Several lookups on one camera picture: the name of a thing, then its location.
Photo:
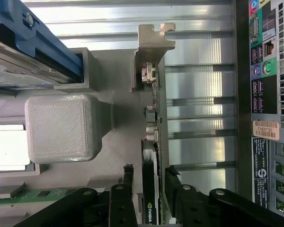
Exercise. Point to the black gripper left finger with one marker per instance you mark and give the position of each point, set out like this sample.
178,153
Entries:
120,208

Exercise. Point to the grey open PC case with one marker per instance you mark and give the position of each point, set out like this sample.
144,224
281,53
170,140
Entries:
243,94

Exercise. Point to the hard disk in blue carrier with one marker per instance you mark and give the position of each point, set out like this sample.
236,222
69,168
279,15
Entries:
4,71

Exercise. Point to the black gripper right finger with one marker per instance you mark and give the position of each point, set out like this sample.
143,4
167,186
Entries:
187,208

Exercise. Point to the green RAM stick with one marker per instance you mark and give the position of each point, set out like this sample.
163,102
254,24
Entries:
38,195

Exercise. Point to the silver CPU chip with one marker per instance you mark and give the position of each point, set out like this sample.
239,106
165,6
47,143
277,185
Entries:
7,146

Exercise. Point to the grey printed parts rack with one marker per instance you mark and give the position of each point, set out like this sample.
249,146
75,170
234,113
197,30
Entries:
123,132

